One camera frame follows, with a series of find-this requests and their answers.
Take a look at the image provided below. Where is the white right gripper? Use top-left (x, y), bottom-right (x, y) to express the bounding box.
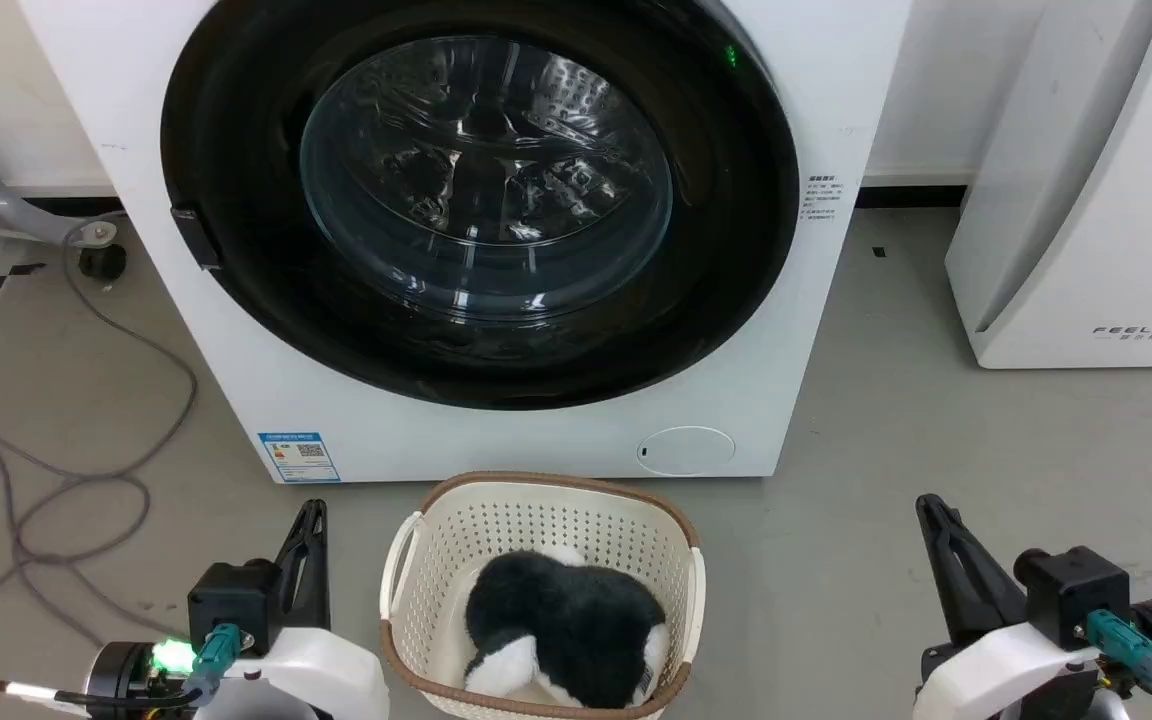
top-left (912, 493), bottom-right (1104, 720)

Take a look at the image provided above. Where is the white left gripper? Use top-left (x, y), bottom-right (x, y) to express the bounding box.
top-left (198, 499), bottom-right (391, 720)

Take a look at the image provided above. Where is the white front-load washing machine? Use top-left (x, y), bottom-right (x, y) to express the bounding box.
top-left (18, 0), bottom-right (913, 485)

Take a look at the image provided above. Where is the black round washer door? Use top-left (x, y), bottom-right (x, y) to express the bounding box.
top-left (160, 0), bottom-right (800, 411)

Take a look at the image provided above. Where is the blue energy label sticker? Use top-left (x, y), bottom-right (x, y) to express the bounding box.
top-left (257, 431), bottom-right (342, 484)

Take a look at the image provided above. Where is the cream perforated laundry basket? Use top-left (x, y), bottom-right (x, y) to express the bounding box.
top-left (379, 471), bottom-right (707, 720)

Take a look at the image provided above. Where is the black and white plush toy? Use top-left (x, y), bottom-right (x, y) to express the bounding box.
top-left (462, 545), bottom-right (671, 710)

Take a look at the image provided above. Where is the round white filter cover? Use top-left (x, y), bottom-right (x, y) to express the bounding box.
top-left (637, 426), bottom-right (737, 476)

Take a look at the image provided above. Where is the black caster wheel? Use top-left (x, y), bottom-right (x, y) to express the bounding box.
top-left (77, 222), bottom-right (128, 282)

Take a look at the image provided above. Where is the white Feelbird appliance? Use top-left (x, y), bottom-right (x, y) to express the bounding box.
top-left (944, 0), bottom-right (1152, 370)

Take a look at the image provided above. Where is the small text warning sticker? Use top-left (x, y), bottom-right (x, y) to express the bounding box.
top-left (803, 176), bottom-right (845, 223)

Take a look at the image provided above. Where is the grey floor cable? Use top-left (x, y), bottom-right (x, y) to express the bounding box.
top-left (0, 210), bottom-right (200, 666)

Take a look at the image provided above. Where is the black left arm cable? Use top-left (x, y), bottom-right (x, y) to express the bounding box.
top-left (0, 679), bottom-right (205, 711)

